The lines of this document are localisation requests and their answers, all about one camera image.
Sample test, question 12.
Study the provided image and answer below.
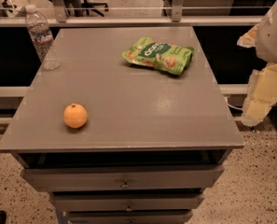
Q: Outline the green rice chip bag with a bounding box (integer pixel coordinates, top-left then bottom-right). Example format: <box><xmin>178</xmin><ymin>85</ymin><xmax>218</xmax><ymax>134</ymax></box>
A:
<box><xmin>122</xmin><ymin>36</ymin><xmax>194</xmax><ymax>76</ymax></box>

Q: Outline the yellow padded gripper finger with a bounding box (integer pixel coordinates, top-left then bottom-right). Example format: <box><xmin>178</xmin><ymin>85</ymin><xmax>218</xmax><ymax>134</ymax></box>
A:
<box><xmin>241</xmin><ymin>63</ymin><xmax>277</xmax><ymax>127</ymax></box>

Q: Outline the grey drawer cabinet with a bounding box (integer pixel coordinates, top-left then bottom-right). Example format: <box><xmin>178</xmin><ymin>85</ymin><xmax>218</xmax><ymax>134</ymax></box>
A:
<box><xmin>0</xmin><ymin>27</ymin><xmax>243</xmax><ymax>224</ymax></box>

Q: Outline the white cable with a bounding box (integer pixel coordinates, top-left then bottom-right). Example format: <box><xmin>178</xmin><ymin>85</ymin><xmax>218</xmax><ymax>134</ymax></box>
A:
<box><xmin>225</xmin><ymin>96</ymin><xmax>244</xmax><ymax>112</ymax></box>

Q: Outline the clear plastic water bottle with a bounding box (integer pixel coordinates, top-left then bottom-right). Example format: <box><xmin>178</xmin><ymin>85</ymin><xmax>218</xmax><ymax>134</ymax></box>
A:
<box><xmin>25</xmin><ymin>5</ymin><xmax>61</xmax><ymax>70</ymax></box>

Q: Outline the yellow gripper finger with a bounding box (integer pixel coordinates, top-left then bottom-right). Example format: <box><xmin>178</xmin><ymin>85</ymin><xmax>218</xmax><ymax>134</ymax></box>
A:
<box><xmin>237</xmin><ymin>24</ymin><xmax>258</xmax><ymax>48</ymax></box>

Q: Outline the orange fruit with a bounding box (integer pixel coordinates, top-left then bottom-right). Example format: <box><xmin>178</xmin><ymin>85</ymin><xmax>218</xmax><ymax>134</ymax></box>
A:
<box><xmin>63</xmin><ymin>104</ymin><xmax>88</xmax><ymax>129</ymax></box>

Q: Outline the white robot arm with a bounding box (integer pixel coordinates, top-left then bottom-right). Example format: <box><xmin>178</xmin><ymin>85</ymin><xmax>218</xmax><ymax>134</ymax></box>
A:
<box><xmin>237</xmin><ymin>1</ymin><xmax>277</xmax><ymax>127</ymax></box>

